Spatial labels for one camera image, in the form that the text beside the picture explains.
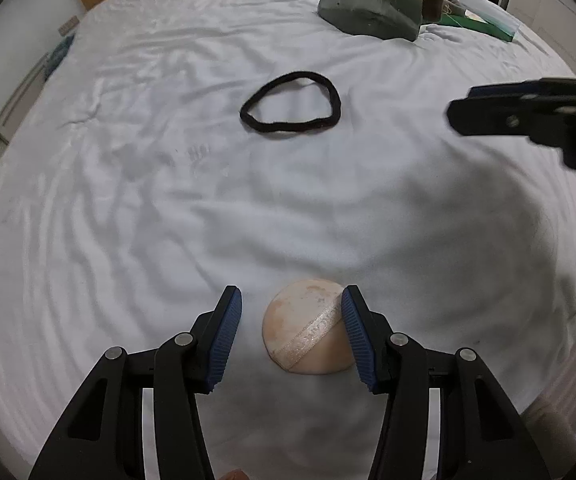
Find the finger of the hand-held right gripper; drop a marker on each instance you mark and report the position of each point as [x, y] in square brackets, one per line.
[488, 117]
[493, 91]

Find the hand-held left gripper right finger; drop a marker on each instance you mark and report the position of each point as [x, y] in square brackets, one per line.
[358, 340]

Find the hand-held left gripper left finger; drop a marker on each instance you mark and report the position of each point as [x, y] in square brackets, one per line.
[225, 335]

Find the beige powder puff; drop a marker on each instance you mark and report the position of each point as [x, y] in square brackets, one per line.
[298, 330]

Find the clear plastic zip bag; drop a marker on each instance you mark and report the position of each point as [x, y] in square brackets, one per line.
[483, 10]

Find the person's left hand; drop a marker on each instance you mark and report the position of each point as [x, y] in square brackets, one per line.
[234, 475]

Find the bed with white sheet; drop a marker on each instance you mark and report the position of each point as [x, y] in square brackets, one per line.
[167, 200]

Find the black hair band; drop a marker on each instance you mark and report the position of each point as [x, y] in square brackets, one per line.
[335, 102]

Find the blue cloth on nightstand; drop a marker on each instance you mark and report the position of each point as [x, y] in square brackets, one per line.
[60, 52]

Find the wall socket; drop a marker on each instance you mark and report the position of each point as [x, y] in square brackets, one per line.
[68, 25]

